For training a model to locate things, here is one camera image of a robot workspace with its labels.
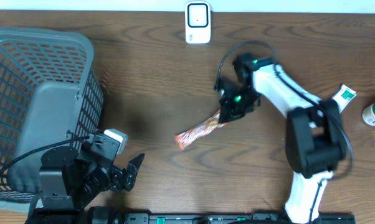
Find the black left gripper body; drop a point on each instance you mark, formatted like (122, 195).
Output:
(113, 180)

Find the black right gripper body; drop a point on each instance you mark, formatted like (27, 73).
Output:
(238, 102)

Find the red chocolate bar wrapper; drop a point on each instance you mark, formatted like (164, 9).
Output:
(186, 138)

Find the white green box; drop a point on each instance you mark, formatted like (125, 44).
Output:
(343, 96)

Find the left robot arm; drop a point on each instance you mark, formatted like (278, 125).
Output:
(71, 178)

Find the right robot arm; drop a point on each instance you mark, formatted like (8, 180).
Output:
(315, 139)

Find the grey plastic shopping basket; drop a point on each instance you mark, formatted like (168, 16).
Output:
(48, 93)

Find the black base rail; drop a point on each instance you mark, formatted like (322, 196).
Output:
(206, 218)

